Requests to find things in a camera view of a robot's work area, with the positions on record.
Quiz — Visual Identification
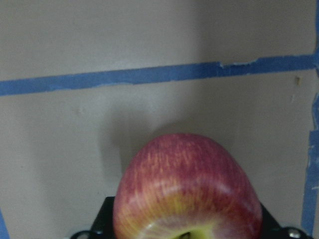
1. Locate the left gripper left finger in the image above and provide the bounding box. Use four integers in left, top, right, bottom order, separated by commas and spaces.
70, 196, 115, 239

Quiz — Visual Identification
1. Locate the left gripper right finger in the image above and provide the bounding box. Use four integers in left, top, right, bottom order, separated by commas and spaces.
259, 204, 312, 239

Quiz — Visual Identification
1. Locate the red yellow apple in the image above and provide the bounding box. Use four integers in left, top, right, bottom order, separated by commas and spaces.
113, 133, 262, 239

